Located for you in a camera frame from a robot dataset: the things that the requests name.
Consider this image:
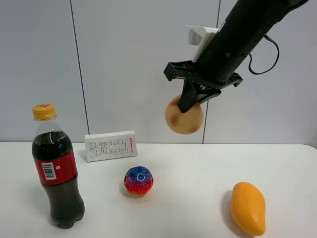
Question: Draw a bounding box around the red blue strawberry toy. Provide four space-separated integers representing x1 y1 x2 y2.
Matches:
123 166 154 197

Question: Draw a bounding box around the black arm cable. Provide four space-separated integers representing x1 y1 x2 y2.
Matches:
247 34 280 75

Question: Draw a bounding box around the cola bottle yellow cap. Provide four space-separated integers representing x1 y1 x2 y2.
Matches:
32 104 85 229

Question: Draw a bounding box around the tan spotted round bun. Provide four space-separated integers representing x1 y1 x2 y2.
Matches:
165 95 204 134

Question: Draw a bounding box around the white printed box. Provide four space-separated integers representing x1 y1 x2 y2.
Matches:
84 130 138 162

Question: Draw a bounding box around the yellow mango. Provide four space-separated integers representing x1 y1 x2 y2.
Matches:
230 182 266 236

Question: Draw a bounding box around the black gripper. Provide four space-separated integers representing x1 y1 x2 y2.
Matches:
164 34 243 113

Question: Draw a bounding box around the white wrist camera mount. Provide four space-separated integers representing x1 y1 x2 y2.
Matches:
186 25 219 62

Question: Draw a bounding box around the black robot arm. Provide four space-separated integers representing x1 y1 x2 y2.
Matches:
164 0 306 113

